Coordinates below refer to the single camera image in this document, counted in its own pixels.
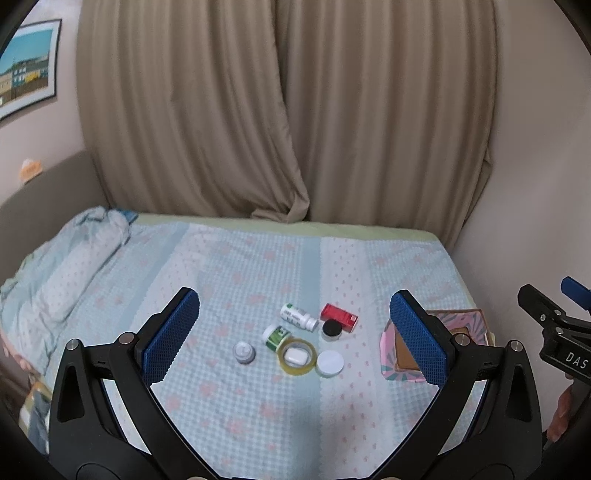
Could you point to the black lid glass jar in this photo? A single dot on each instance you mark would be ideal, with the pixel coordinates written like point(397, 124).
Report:
point(331, 330)

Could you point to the right hand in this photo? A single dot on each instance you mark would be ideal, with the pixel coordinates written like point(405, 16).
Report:
point(561, 417)

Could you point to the white lid jar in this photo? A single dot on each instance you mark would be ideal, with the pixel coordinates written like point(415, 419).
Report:
point(329, 363)

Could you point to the yellow tape roll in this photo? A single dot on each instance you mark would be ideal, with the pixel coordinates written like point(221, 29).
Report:
point(297, 370)

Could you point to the beige curtain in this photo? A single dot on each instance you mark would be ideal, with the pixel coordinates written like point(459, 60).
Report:
point(371, 113)

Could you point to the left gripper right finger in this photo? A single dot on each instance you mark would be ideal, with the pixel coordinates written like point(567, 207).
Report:
point(485, 420)

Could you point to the white pill bottle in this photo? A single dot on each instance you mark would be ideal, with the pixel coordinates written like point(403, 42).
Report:
point(298, 317)

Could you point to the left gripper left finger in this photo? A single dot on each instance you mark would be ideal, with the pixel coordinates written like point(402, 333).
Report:
point(106, 422)

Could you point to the green label bottle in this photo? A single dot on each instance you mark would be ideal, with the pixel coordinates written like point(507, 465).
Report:
point(274, 336)

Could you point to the white earbuds case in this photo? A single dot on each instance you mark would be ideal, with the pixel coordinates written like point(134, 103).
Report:
point(296, 356)

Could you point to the crumpled light blue blanket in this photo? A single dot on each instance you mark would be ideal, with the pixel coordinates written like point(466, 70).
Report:
point(38, 299)

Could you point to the red carton box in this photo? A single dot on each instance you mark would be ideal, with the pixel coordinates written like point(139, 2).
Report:
point(347, 319)

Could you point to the grey sofa headboard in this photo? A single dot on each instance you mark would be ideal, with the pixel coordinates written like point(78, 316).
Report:
point(37, 211)

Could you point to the small silver lid jar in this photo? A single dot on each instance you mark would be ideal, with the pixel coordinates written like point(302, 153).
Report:
point(244, 352)

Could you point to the pink patterned cardboard box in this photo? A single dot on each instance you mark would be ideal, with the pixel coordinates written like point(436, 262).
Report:
point(398, 364)

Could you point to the framed landscape picture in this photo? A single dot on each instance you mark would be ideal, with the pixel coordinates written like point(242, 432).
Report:
point(29, 66)

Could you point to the orange tissue pack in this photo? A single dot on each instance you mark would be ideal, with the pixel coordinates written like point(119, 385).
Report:
point(29, 170)

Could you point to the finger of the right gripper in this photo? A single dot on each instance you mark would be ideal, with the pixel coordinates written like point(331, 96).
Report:
point(575, 291)
point(537, 305)

